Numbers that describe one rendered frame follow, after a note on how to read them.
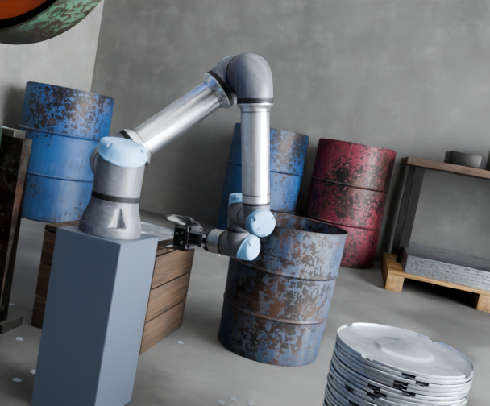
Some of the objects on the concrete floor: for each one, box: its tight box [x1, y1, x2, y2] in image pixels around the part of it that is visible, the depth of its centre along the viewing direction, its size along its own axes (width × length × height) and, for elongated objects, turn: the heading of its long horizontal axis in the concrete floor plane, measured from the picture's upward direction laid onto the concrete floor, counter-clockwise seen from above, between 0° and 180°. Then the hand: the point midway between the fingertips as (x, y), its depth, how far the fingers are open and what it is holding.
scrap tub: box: [218, 211, 348, 367], centre depth 207 cm, size 42×42×48 cm
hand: (167, 230), depth 182 cm, fingers open, 8 cm apart
